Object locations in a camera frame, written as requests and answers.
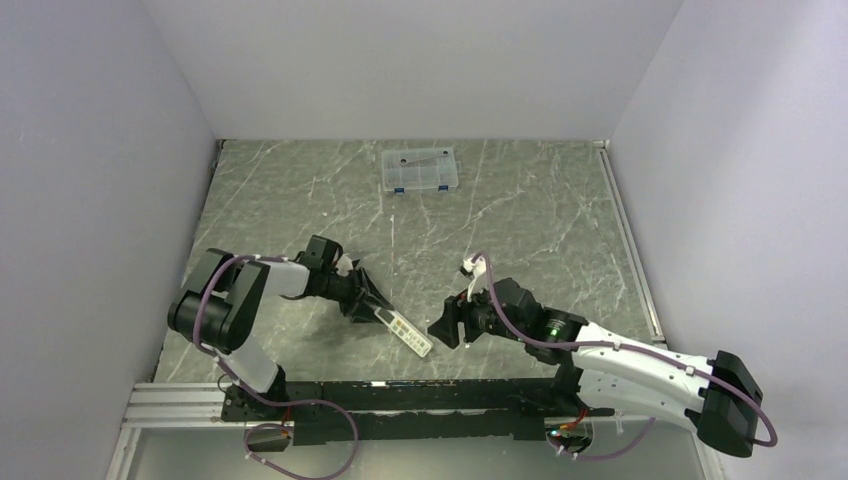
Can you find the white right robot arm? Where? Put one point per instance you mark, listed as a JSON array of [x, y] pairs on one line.
[[715, 398]]

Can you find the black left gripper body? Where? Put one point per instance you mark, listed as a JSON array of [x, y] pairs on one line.
[[344, 290]]

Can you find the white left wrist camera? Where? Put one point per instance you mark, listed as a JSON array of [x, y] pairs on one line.
[[345, 265]]

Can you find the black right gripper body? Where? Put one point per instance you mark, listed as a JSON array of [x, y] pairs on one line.
[[479, 315]]

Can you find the white remote control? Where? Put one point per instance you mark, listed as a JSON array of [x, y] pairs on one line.
[[399, 326]]

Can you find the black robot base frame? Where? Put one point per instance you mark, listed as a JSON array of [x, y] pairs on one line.
[[519, 408]]

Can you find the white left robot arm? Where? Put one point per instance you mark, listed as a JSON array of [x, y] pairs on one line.
[[215, 309]]

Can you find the clear plastic organizer box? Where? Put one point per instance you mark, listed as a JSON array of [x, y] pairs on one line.
[[419, 170]]

